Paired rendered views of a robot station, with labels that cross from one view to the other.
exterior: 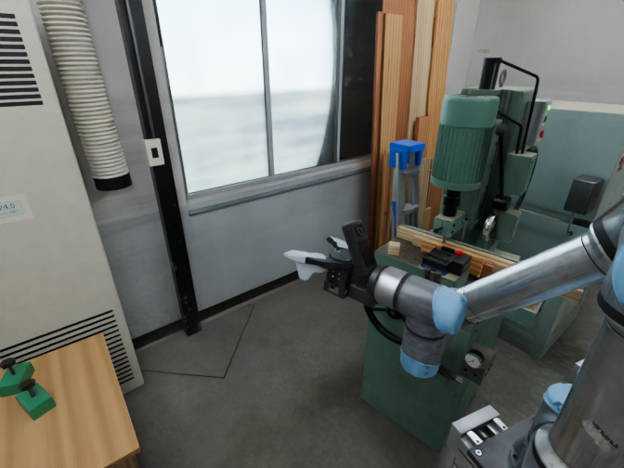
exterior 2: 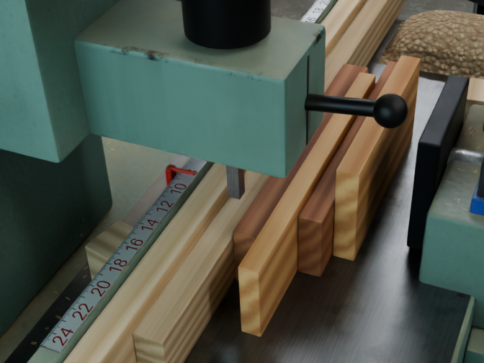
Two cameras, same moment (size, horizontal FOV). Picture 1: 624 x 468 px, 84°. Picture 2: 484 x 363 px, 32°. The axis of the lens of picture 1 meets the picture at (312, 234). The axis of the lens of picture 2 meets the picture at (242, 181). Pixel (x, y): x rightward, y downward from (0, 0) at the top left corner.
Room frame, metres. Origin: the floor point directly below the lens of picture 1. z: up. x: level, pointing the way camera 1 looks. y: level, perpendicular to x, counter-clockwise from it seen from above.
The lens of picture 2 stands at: (1.37, -0.11, 1.30)
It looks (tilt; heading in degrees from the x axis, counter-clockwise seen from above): 38 degrees down; 252
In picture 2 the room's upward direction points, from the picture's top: 3 degrees counter-clockwise
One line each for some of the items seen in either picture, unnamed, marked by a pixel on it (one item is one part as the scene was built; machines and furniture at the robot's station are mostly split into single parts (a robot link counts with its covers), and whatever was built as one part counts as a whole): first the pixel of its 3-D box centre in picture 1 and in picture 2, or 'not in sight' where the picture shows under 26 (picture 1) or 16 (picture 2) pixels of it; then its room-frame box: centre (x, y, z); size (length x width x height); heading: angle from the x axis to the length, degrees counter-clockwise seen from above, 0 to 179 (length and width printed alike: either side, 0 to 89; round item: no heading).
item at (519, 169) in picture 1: (517, 173); not in sight; (1.29, -0.79, 1.23); 0.09 x 0.08 x 0.15; 137
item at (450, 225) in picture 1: (449, 224); (203, 89); (1.25, -0.55, 1.03); 0.14 x 0.07 x 0.09; 137
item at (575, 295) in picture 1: (486, 264); (320, 103); (1.12, -0.66, 0.92); 0.60 x 0.02 x 0.04; 47
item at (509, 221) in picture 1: (503, 224); not in sight; (1.27, -0.78, 1.02); 0.09 x 0.07 x 0.12; 47
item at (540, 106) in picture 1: (534, 122); not in sight; (1.38, -0.85, 1.40); 0.10 x 0.06 x 0.16; 137
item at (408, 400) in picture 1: (433, 338); not in sight; (1.33, -0.61, 0.36); 0.58 x 0.45 x 0.71; 137
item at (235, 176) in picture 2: not in sight; (235, 165); (1.24, -0.53, 0.97); 0.01 x 0.01 x 0.05; 47
